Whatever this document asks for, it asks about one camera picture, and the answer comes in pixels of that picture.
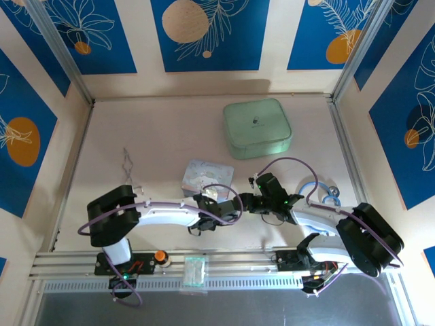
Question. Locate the silver padlock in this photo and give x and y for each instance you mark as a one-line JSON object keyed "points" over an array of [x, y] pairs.
{"points": [[210, 193]]}

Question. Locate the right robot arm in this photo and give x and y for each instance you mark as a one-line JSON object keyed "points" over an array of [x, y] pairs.
{"points": [[360, 231]]}

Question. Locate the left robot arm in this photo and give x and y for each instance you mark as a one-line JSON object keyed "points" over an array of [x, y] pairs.
{"points": [[163, 215]]}

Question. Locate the cartoon print tin box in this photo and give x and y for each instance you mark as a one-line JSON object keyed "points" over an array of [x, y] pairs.
{"points": [[204, 175]]}

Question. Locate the blue stethoscope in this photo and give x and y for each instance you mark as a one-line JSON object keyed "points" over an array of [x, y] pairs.
{"points": [[319, 193]]}

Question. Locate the clear plastic zip bag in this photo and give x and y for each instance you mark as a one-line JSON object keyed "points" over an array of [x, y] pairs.
{"points": [[193, 275]]}

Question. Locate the orange cap small bottle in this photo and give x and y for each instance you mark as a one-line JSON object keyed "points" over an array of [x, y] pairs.
{"points": [[162, 257]]}

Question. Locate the light green square box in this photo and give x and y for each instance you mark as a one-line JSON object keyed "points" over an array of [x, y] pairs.
{"points": [[256, 127]]}

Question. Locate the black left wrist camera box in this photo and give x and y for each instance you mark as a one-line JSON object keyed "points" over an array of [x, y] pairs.
{"points": [[205, 204]]}

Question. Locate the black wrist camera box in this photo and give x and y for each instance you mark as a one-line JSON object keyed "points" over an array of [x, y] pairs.
{"points": [[270, 186], [205, 204]]}

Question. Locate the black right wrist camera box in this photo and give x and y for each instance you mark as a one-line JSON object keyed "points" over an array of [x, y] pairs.
{"points": [[270, 186]]}

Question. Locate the aluminium mounting rail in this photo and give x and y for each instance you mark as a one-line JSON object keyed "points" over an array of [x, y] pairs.
{"points": [[238, 259]]}

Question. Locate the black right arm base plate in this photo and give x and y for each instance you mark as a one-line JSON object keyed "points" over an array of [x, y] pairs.
{"points": [[287, 261]]}

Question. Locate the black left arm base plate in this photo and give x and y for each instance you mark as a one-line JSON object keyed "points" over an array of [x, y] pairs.
{"points": [[146, 266]]}

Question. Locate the blue floral wall poster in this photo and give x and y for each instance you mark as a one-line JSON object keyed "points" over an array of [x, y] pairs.
{"points": [[34, 51], [27, 146], [397, 44], [326, 37], [404, 136], [210, 37], [98, 37]]}

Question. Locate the aluminium frame post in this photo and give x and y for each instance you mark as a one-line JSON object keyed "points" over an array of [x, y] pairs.
{"points": [[64, 57], [360, 51]]}

